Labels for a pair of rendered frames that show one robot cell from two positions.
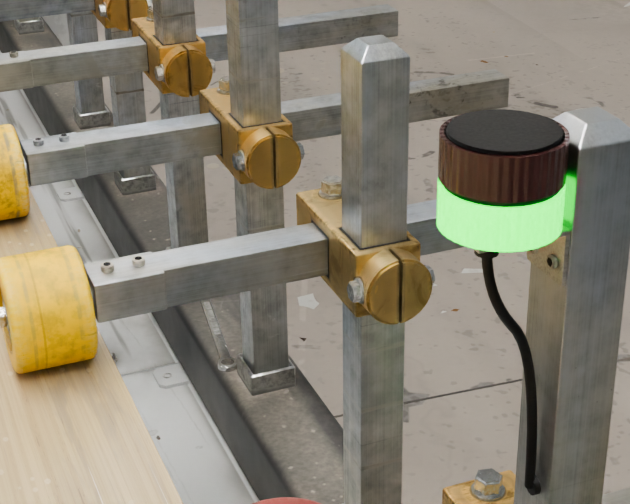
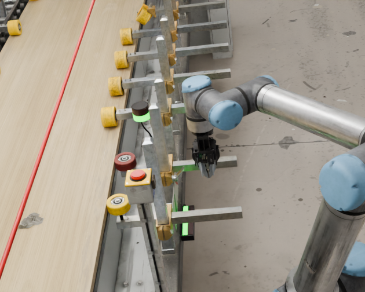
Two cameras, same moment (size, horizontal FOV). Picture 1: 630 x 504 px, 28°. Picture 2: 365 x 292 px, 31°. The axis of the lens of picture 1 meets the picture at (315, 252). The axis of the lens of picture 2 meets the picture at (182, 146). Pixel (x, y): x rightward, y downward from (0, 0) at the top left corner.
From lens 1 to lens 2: 1.87 m
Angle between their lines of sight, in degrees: 25
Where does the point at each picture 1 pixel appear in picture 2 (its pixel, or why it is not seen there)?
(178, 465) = not seen: hidden behind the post
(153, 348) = not seen: hidden behind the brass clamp
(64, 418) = (107, 135)
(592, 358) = (159, 137)
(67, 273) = (110, 111)
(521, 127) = (142, 105)
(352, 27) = (216, 48)
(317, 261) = not seen: hidden behind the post
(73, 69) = (148, 57)
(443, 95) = (213, 75)
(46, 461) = (101, 142)
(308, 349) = (269, 121)
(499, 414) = (317, 150)
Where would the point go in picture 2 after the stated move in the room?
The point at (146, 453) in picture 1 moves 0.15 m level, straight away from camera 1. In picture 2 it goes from (115, 142) to (127, 121)
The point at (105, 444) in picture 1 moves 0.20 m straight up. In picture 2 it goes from (110, 140) to (100, 96)
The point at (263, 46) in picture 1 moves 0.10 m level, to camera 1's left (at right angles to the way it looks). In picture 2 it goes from (165, 66) to (143, 64)
